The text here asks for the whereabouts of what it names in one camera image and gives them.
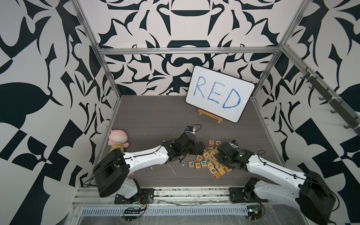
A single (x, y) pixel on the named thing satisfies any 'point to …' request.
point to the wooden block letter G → (199, 158)
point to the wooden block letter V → (218, 143)
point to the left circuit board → (129, 218)
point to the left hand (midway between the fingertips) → (199, 143)
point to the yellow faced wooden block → (216, 175)
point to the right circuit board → (253, 212)
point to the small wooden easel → (210, 115)
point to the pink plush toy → (118, 139)
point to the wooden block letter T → (211, 142)
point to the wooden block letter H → (198, 165)
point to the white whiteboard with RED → (222, 95)
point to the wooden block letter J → (218, 167)
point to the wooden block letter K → (203, 163)
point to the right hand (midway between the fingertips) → (217, 156)
